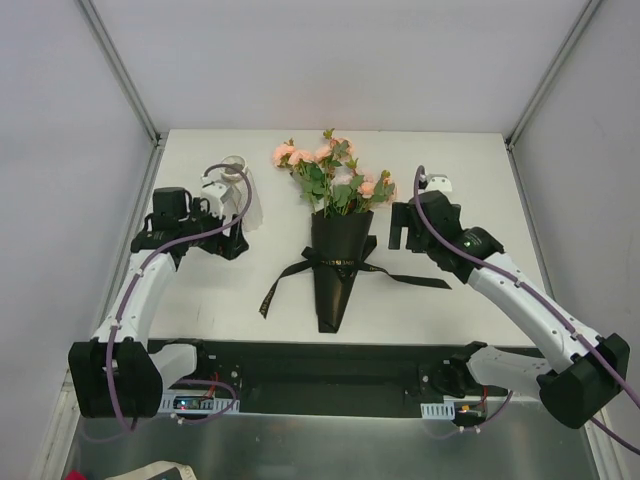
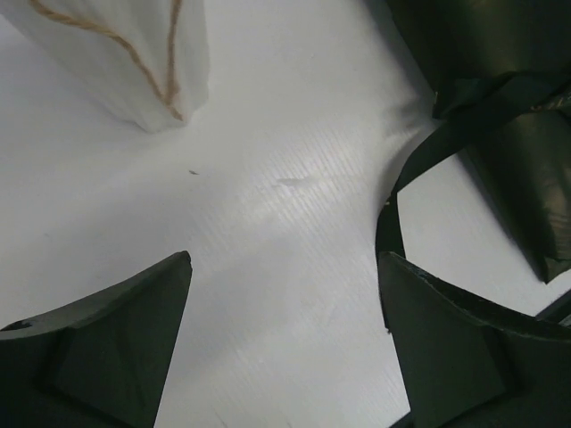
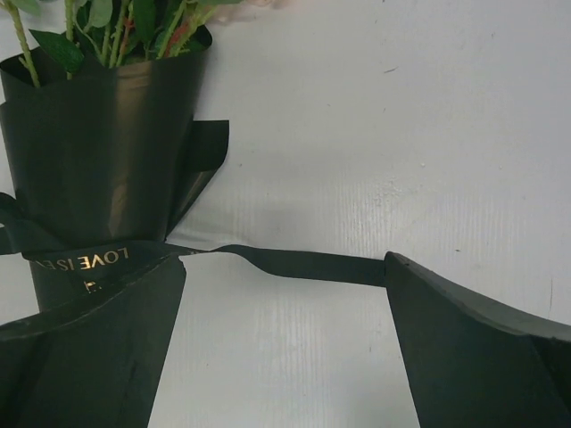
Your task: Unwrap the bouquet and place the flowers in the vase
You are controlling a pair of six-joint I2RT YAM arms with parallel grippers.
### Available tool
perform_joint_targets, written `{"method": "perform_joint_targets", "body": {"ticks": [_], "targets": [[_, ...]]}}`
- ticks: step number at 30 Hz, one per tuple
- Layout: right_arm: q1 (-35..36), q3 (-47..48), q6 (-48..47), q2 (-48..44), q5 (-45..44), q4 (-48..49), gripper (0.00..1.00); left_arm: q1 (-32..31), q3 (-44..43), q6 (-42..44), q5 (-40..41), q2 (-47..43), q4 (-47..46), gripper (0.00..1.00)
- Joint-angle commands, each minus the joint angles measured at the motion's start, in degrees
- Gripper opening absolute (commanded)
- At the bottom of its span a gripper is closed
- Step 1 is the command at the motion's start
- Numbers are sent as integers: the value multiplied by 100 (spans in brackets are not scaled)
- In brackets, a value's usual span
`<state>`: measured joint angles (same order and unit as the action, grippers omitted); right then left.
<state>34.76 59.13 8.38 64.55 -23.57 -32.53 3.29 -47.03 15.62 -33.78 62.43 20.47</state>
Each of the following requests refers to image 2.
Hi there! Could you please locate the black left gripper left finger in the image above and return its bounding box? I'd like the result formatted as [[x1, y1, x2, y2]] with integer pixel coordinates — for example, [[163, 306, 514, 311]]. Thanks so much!
[[1, 251, 192, 427]]

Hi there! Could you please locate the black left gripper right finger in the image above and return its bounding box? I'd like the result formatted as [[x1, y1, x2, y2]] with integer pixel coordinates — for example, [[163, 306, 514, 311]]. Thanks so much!
[[378, 253, 570, 427]]

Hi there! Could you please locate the black paper flower wrap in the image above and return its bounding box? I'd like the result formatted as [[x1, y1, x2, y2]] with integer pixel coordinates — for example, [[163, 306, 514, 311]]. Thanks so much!
[[388, 1, 570, 282]]

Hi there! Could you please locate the black ribbon gold lettering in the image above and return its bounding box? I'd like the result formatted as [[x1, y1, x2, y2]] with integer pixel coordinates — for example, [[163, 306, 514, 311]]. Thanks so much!
[[375, 73, 570, 259]]

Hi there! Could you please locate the white ribbed ceramic vase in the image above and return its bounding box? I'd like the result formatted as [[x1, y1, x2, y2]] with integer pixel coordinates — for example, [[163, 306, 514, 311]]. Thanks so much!
[[1, 1, 210, 133]]

